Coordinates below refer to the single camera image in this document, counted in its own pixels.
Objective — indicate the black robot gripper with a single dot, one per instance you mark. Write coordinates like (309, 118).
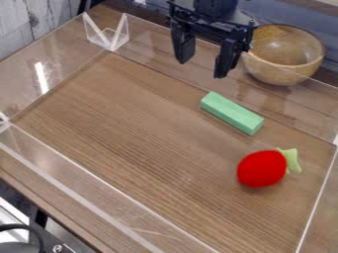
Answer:
(214, 19)

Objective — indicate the red plush strawberry toy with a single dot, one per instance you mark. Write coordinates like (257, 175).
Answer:
(264, 167)

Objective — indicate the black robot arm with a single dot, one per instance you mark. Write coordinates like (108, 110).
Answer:
(218, 21)

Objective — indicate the wooden bowl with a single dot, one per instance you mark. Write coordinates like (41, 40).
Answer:
(285, 56)

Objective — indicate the green rectangular block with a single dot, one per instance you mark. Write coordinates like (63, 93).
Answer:
(230, 112)

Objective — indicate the clear acrylic corner bracket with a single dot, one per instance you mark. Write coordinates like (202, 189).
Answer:
(108, 38)

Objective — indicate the clear acrylic tray wall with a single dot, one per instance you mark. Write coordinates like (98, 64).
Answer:
(109, 146)

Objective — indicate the black metal table frame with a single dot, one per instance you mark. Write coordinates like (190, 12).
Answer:
(27, 230)

